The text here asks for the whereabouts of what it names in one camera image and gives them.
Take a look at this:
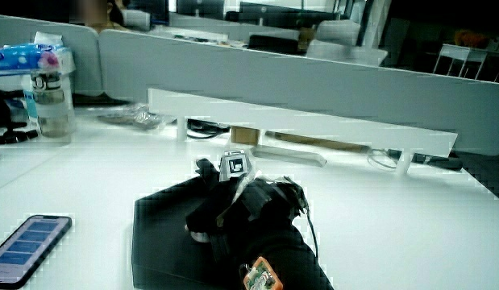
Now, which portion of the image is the white cable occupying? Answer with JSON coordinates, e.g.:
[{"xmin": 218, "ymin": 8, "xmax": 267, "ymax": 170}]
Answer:
[{"xmin": 366, "ymin": 147, "xmax": 400, "ymax": 171}]

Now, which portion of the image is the black smartphone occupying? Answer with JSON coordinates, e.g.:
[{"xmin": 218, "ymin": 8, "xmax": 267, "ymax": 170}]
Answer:
[{"xmin": 0, "ymin": 214, "xmax": 73, "ymax": 290}]

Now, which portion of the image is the person's right hand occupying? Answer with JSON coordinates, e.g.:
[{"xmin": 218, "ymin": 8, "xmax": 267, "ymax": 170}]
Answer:
[{"xmin": 185, "ymin": 149, "xmax": 314, "ymax": 263}]

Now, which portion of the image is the white desk shelf riser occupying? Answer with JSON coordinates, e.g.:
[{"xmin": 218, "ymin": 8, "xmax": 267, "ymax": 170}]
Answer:
[{"xmin": 148, "ymin": 88, "xmax": 459, "ymax": 176}]

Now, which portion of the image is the clear plastic bottle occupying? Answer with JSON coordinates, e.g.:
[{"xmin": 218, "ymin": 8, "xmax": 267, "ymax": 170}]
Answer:
[{"xmin": 30, "ymin": 67, "xmax": 76, "ymax": 140}]

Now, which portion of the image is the clear plastic tray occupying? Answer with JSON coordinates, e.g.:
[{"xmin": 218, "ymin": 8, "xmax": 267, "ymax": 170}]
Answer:
[{"xmin": 250, "ymin": 144, "xmax": 328, "ymax": 168}]

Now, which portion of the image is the black cable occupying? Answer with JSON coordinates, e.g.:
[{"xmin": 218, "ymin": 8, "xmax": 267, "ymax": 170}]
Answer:
[{"xmin": 186, "ymin": 118, "xmax": 231, "ymax": 140}]

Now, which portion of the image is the person's right forearm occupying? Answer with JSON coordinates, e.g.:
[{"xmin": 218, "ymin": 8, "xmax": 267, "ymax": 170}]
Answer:
[{"xmin": 231, "ymin": 225, "xmax": 335, "ymax": 290}]

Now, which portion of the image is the black power adapter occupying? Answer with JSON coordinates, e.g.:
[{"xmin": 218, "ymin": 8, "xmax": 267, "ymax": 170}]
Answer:
[{"xmin": 387, "ymin": 148, "xmax": 464, "ymax": 171}]

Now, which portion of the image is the black square plate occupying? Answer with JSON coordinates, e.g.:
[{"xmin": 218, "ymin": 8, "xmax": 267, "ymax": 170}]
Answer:
[{"xmin": 131, "ymin": 176, "xmax": 250, "ymax": 290}]

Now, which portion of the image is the blue tissue pack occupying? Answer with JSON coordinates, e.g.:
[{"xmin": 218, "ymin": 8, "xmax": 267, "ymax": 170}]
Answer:
[{"xmin": 0, "ymin": 41, "xmax": 73, "ymax": 78}]

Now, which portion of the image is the black computer monitor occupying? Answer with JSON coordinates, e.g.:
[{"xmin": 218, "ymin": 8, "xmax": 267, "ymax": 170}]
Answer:
[{"xmin": 237, "ymin": 1, "xmax": 339, "ymax": 30}]

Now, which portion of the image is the small cardboard box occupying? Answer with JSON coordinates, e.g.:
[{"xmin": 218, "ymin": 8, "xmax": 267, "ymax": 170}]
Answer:
[{"xmin": 230, "ymin": 125, "xmax": 261, "ymax": 147}]

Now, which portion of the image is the long wooden stick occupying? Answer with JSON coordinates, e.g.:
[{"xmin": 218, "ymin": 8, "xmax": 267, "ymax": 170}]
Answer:
[{"xmin": 264, "ymin": 130, "xmax": 372, "ymax": 154}]

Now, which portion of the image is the white office chair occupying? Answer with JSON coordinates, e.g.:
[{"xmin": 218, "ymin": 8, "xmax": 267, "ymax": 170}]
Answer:
[{"xmin": 306, "ymin": 19, "xmax": 389, "ymax": 68}]

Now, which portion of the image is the crumpled clear plastic bag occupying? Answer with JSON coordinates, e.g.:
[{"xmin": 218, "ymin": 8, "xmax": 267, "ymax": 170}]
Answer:
[{"xmin": 96, "ymin": 102, "xmax": 170, "ymax": 131}]

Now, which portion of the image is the grey desk partition panel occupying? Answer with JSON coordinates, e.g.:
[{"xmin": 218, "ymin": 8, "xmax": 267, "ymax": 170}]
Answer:
[
  {"xmin": 0, "ymin": 13, "xmax": 104, "ymax": 97},
  {"xmin": 98, "ymin": 28, "xmax": 499, "ymax": 157}
]

